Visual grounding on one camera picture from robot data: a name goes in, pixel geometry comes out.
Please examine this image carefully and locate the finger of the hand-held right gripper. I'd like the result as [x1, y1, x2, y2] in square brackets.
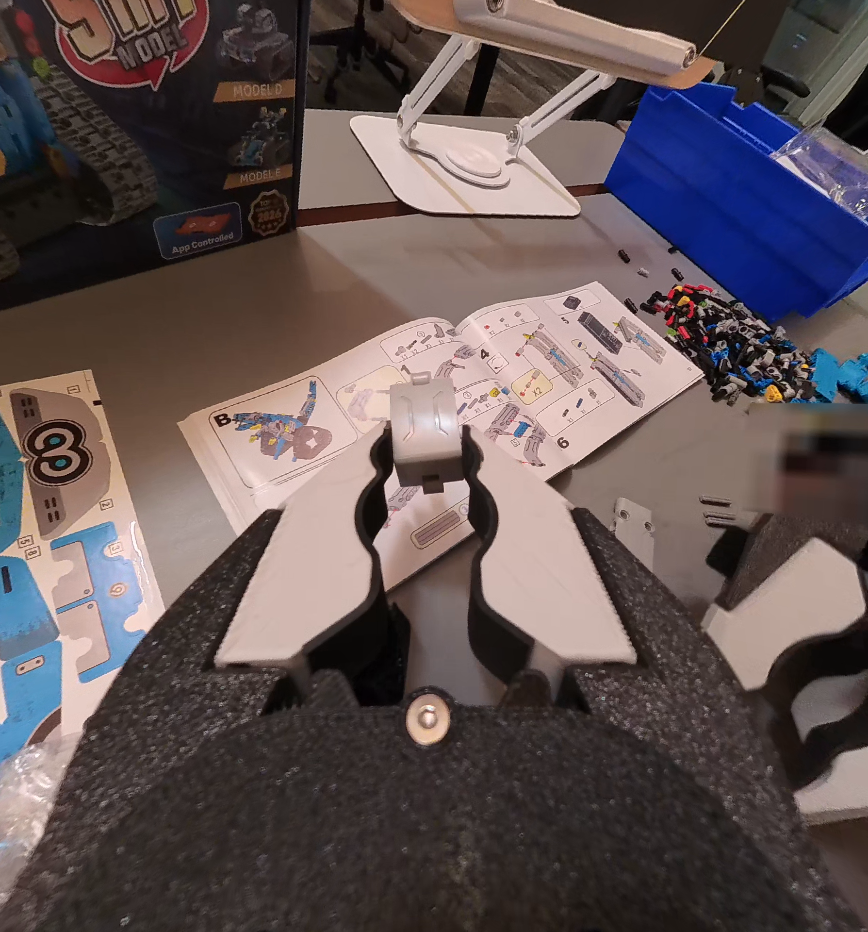
[792, 657, 868, 827]
[700, 539, 868, 693]

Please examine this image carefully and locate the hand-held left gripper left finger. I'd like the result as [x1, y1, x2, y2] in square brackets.
[214, 426, 395, 693]

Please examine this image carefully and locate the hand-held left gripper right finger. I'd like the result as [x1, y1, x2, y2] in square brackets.
[463, 426, 639, 687]

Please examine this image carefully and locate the grey curved panel piece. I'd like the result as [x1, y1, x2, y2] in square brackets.
[389, 370, 465, 498]

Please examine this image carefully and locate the instruction booklet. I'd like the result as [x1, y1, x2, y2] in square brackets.
[177, 280, 706, 592]

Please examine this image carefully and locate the pile of small building pins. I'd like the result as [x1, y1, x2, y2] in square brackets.
[622, 279, 818, 403]

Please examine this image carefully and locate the blue plastic bin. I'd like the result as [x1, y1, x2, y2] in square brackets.
[604, 81, 868, 323]

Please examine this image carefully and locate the small clear plastic bag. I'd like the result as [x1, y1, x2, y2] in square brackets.
[770, 126, 868, 221]

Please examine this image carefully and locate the grey flat panel piece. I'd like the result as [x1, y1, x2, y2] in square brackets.
[611, 497, 657, 556]

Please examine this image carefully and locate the blue grey sticker sheet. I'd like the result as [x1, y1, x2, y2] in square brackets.
[0, 369, 167, 785]

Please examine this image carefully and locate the dark toy kit box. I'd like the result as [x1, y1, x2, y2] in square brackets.
[0, 0, 311, 319]

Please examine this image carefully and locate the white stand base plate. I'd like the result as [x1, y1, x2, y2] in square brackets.
[349, 0, 720, 218]

